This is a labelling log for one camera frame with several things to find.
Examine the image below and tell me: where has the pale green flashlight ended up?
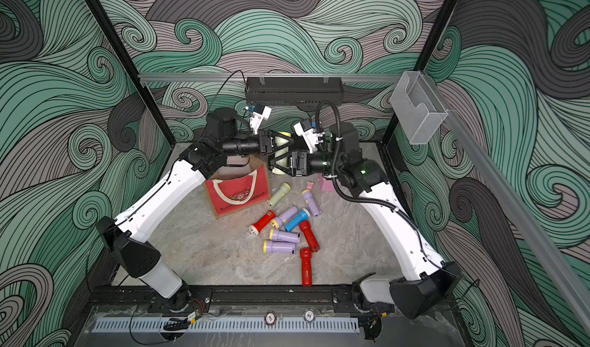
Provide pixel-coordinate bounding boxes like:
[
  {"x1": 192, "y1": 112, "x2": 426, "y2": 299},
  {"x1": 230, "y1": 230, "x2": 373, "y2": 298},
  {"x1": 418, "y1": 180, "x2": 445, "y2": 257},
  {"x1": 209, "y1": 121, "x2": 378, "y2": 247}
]
[
  {"x1": 267, "y1": 183, "x2": 291, "y2": 207},
  {"x1": 274, "y1": 132, "x2": 291, "y2": 150}
]

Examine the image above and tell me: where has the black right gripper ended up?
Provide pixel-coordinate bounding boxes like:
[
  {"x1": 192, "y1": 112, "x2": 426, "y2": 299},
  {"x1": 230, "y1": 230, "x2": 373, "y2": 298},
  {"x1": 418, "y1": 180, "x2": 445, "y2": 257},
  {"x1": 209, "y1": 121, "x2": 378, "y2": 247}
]
[{"x1": 275, "y1": 148, "x2": 346, "y2": 179}]

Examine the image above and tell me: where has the black hard carry case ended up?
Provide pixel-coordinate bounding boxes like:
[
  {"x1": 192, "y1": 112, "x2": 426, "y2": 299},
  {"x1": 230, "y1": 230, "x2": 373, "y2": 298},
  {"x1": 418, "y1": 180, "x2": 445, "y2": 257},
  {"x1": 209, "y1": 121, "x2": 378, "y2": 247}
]
[{"x1": 270, "y1": 169, "x2": 290, "y2": 177}]

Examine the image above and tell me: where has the aluminium rail wall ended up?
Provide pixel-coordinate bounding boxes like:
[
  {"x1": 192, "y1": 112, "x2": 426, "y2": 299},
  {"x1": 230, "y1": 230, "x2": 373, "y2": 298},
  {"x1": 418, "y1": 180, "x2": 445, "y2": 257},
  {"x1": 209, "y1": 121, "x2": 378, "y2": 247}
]
[
  {"x1": 138, "y1": 72, "x2": 402, "y2": 84},
  {"x1": 423, "y1": 75, "x2": 589, "y2": 331}
]

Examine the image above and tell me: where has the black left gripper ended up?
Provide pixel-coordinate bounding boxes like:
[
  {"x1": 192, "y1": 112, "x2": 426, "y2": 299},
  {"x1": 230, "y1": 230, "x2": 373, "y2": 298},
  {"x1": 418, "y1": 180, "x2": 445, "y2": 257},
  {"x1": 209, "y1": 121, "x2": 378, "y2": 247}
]
[{"x1": 218, "y1": 131, "x2": 291, "y2": 161}]

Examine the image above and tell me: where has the red flashlight white head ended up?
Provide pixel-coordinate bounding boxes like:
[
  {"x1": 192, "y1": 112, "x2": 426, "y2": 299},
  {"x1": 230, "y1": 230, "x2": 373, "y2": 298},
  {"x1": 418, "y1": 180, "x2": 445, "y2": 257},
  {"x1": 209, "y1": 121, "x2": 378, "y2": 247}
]
[{"x1": 248, "y1": 210, "x2": 276, "y2": 236}]

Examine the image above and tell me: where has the white slotted cable duct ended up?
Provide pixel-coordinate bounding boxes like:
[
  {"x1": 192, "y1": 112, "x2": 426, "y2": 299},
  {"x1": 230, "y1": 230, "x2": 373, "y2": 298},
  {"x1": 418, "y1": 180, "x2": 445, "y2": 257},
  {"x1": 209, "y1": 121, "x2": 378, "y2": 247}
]
[{"x1": 90, "y1": 317, "x2": 360, "y2": 334}]

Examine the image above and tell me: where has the red canvas tote bag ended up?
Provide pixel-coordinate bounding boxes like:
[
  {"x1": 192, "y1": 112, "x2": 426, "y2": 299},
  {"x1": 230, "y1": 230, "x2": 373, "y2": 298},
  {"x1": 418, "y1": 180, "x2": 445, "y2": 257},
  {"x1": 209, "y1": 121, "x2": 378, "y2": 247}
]
[{"x1": 205, "y1": 155, "x2": 270, "y2": 219}]

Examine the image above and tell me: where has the aluminium rail right wall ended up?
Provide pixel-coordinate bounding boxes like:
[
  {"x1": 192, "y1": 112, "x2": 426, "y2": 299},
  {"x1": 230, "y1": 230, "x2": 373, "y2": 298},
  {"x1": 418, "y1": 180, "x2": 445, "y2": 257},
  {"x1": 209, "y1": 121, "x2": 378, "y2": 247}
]
[{"x1": 423, "y1": 75, "x2": 589, "y2": 331}]

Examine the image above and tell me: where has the black wall-mounted shelf tray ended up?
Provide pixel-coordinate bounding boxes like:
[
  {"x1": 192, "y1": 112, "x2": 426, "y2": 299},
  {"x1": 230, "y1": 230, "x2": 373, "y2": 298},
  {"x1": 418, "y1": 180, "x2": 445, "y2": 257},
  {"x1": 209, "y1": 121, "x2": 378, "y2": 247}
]
[{"x1": 245, "y1": 76, "x2": 344, "y2": 106}]

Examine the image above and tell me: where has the red flashlight middle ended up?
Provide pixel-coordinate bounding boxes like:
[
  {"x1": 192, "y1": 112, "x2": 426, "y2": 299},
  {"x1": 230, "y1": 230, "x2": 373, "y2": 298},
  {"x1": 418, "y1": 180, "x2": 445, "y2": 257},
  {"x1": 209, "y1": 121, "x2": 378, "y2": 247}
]
[{"x1": 299, "y1": 220, "x2": 321, "y2": 253}]

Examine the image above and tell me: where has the purple flashlight row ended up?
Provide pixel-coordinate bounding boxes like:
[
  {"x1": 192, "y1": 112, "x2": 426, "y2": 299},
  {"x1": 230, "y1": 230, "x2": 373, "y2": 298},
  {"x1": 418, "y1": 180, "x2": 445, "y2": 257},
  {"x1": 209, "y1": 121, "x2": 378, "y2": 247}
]
[
  {"x1": 269, "y1": 228, "x2": 301, "y2": 244},
  {"x1": 263, "y1": 240, "x2": 297, "y2": 255}
]

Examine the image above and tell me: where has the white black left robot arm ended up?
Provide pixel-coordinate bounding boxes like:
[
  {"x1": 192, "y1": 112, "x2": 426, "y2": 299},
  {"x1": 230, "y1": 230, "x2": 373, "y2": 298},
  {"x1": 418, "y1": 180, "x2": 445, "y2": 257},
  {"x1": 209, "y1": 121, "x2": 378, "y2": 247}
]
[{"x1": 96, "y1": 107, "x2": 294, "y2": 312}]

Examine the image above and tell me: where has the aluminium rail back wall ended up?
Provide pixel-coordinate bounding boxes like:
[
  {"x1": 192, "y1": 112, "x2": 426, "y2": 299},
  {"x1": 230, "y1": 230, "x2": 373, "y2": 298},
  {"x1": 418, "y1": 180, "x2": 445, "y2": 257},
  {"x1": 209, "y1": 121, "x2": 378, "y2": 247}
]
[{"x1": 138, "y1": 72, "x2": 402, "y2": 84}]

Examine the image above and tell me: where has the blue flashlight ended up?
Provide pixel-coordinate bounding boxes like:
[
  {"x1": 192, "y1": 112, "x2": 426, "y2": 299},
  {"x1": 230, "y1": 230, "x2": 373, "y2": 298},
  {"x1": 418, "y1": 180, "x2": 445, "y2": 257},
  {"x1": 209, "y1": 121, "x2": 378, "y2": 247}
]
[{"x1": 284, "y1": 208, "x2": 310, "y2": 232}]

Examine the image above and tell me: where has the black front mounting rail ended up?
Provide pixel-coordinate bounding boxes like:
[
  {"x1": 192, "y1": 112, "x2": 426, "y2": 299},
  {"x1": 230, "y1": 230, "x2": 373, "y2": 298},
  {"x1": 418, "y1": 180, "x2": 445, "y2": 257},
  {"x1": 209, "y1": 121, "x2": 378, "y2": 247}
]
[{"x1": 87, "y1": 284, "x2": 434, "y2": 307}]

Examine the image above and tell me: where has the purple flashlight lower row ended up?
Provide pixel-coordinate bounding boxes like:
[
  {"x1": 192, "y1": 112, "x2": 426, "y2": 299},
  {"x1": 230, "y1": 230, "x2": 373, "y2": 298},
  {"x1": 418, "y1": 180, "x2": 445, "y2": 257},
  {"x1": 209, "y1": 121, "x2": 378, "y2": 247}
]
[{"x1": 263, "y1": 240, "x2": 297, "y2": 255}]

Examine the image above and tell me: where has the pink metronome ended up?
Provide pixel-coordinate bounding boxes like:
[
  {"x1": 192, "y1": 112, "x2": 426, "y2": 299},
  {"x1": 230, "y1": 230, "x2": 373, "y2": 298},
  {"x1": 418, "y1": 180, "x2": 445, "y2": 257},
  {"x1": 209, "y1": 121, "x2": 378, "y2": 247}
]
[{"x1": 321, "y1": 181, "x2": 335, "y2": 192}]

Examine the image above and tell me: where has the clear plastic wall bin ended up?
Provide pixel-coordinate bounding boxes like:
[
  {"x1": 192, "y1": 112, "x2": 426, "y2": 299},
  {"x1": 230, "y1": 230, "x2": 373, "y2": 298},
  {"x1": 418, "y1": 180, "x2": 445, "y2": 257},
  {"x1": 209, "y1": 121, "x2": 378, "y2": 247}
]
[{"x1": 390, "y1": 72, "x2": 448, "y2": 145}]

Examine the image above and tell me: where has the purple flashlight middle row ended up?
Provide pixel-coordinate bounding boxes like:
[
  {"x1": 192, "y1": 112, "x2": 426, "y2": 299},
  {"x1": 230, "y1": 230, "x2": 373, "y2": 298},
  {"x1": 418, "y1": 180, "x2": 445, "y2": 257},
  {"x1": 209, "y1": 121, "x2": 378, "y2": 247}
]
[{"x1": 269, "y1": 228, "x2": 301, "y2": 244}]

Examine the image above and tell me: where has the red flashlight bottom centre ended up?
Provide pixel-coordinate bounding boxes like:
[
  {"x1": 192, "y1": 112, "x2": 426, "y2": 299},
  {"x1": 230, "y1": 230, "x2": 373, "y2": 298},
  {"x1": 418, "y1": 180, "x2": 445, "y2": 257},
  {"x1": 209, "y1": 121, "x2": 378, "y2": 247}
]
[{"x1": 300, "y1": 248, "x2": 313, "y2": 287}]

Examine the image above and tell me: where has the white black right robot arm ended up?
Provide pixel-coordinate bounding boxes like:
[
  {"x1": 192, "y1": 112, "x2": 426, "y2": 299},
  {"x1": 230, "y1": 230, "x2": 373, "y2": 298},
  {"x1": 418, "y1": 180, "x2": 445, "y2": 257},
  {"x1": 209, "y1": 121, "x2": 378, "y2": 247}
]
[{"x1": 262, "y1": 102, "x2": 462, "y2": 319}]

